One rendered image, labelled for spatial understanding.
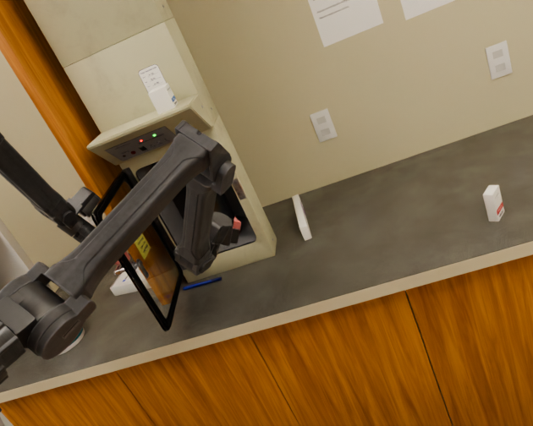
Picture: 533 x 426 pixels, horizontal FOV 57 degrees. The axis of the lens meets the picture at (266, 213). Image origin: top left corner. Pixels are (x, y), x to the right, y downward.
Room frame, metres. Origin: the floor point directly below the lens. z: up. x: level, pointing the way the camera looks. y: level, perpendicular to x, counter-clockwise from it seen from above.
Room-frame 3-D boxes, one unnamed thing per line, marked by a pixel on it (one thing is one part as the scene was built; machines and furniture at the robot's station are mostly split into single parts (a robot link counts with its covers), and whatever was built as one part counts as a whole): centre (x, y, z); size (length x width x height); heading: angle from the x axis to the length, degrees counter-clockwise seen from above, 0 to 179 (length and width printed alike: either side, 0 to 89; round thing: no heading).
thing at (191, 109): (1.38, 0.20, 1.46); 0.32 x 0.12 x 0.10; 75
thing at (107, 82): (1.56, 0.16, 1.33); 0.32 x 0.25 x 0.77; 75
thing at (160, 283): (1.31, 0.36, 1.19); 0.30 x 0.01 x 0.40; 170
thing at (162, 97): (1.36, 0.12, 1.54); 0.05 x 0.05 x 0.06; 80
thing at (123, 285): (1.65, 0.54, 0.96); 0.16 x 0.12 x 0.04; 67
